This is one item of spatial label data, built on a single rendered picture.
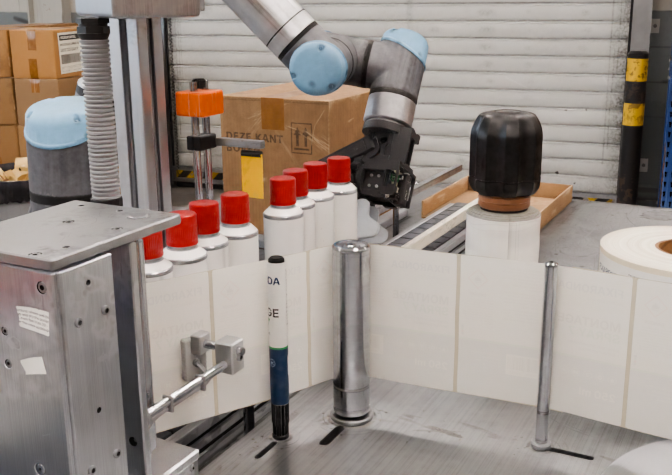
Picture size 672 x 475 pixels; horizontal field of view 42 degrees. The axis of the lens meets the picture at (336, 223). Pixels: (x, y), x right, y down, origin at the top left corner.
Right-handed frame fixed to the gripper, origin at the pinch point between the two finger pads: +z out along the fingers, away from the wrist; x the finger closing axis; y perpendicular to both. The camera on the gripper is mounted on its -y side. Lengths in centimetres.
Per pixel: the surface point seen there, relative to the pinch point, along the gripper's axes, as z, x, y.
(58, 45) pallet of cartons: -125, 191, -282
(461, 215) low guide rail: -16.7, 34.3, 4.7
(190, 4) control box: -13, -50, 1
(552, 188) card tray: -39, 83, 9
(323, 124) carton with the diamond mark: -26.6, 17.8, -19.0
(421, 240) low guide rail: -7.1, 17.1, 4.8
